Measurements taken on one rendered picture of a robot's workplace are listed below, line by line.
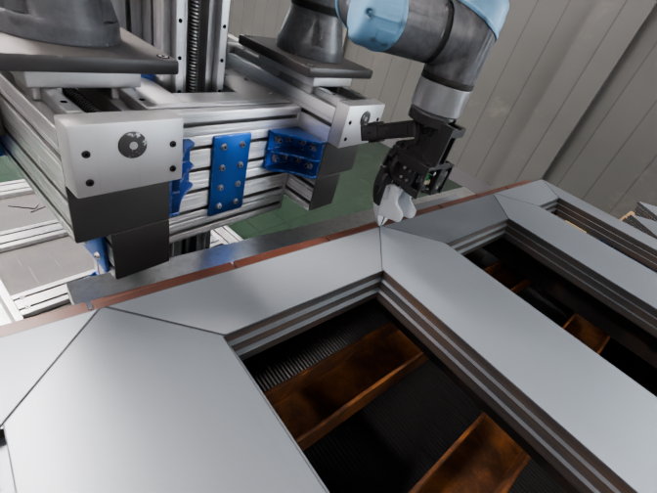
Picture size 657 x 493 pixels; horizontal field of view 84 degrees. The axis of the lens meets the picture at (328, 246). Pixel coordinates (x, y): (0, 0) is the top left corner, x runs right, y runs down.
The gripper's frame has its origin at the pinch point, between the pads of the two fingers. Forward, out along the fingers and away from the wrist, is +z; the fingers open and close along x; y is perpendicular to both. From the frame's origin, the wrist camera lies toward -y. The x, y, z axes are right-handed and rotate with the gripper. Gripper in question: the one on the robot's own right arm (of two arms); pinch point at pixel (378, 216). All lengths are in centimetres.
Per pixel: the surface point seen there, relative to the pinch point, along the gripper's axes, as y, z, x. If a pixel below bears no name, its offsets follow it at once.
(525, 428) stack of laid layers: 36.7, 3.7, -11.0
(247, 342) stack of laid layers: 11.2, 3.1, -33.2
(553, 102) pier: -66, -2, 264
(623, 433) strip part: 44.0, 0.9, -3.1
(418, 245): 8.4, 0.9, 2.2
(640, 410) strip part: 44.6, 0.9, 3.3
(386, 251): 7.4, 1.0, -5.5
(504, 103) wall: -101, 11, 267
